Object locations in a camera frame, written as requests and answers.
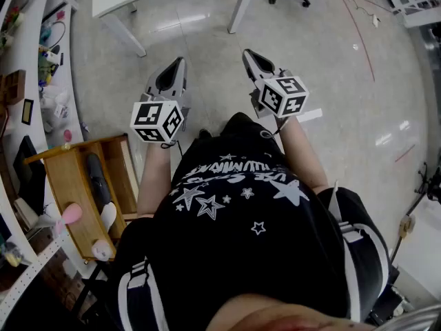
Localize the white shelving unit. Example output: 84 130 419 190
0 0 85 323

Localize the black cable loop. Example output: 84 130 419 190
50 20 67 48

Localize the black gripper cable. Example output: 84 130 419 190
160 139 184 158
260 115 291 141

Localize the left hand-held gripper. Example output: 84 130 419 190
130 57 192 145

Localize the pink and white round toy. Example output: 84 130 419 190
91 239 114 262

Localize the black pouch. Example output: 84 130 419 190
85 152 113 214

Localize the white floor tape strip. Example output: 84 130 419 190
296 108 324 124

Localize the wooden organiser box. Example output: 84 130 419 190
0 69 27 106

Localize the black tripod stand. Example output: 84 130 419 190
414 162 441 205

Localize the pink handheld fan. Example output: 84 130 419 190
54 202 84 237

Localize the person's chin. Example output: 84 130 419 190
206 293 375 331

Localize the person's left forearm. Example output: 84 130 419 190
136 142 174 219

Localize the black flat panel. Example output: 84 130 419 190
12 135 48 217

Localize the wooden shelf crate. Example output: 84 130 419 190
23 134 139 262

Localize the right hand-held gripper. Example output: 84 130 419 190
243 49 309 119

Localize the beige wall socket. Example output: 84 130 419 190
399 214 416 238

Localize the person's right forearm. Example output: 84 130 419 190
277 115 330 194

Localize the person's black star-print shirt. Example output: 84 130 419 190
103 112 392 331

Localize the red floor cable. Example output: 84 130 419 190
337 0 393 83

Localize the blue bottle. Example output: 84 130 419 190
39 21 53 45

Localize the small gold picture frame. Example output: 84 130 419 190
21 98 34 126

